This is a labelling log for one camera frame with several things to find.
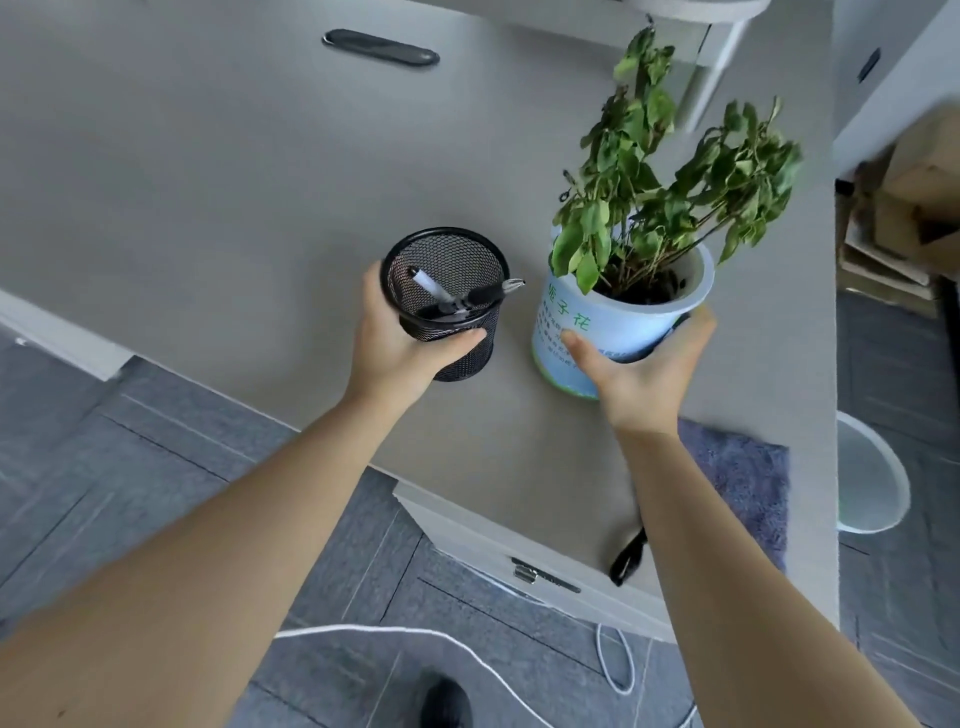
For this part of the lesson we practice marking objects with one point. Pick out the person's right hand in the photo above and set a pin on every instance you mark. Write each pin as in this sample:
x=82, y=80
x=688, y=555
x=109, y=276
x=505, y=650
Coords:
x=637, y=382

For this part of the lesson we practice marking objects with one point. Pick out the person's left hand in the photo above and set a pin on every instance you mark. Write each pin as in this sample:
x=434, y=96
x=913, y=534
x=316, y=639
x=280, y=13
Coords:
x=390, y=352

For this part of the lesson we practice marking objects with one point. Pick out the person's left thumb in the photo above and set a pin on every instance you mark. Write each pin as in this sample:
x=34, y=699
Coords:
x=450, y=351

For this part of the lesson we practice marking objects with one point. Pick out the person's right thumb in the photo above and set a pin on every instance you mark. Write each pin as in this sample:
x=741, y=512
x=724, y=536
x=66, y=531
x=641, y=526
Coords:
x=589, y=358

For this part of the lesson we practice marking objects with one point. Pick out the white and blue plant pot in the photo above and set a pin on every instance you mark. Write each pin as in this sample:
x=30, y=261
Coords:
x=592, y=319

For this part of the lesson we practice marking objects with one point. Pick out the black mesh pen holder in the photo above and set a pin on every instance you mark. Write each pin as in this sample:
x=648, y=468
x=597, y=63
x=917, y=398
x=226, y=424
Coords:
x=450, y=255

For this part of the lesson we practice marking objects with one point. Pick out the person's left forearm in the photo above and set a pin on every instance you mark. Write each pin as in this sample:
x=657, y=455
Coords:
x=195, y=570

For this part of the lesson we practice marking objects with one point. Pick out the person's right forearm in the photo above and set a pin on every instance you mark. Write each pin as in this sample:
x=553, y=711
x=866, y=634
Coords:
x=742, y=592

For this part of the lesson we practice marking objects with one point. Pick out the black pen with silver tip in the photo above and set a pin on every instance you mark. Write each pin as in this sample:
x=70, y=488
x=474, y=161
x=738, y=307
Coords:
x=480, y=295

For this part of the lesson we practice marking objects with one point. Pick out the white and black marker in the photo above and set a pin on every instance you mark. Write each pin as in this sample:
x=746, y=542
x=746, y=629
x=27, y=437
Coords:
x=427, y=286

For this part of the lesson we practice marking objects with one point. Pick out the green leafy plant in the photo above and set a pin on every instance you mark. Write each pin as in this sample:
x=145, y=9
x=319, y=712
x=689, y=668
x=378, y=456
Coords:
x=637, y=195

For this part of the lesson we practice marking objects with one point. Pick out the white drawer cabinet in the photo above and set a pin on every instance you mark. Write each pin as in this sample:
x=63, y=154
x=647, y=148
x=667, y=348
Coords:
x=480, y=540

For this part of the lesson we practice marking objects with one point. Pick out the purple-grey cloth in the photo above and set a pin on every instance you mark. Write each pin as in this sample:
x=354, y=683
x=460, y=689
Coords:
x=742, y=480

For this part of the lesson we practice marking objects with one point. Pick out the black clip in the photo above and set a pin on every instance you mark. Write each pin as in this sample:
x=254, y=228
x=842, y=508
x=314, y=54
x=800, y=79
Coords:
x=627, y=561

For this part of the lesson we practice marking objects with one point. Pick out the silver drawer lock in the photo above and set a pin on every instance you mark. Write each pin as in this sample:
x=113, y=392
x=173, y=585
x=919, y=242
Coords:
x=525, y=574

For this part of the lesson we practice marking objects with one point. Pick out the white waste bin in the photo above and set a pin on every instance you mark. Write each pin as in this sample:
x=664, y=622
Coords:
x=870, y=480

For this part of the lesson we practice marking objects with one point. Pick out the white desk shelf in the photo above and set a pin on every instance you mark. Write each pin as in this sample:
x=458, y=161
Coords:
x=712, y=45

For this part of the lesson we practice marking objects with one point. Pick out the pile of cardboard boxes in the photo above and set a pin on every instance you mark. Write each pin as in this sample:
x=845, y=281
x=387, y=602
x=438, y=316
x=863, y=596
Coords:
x=907, y=217

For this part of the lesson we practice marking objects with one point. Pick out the person's black shoe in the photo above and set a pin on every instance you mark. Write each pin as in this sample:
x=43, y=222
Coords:
x=445, y=705

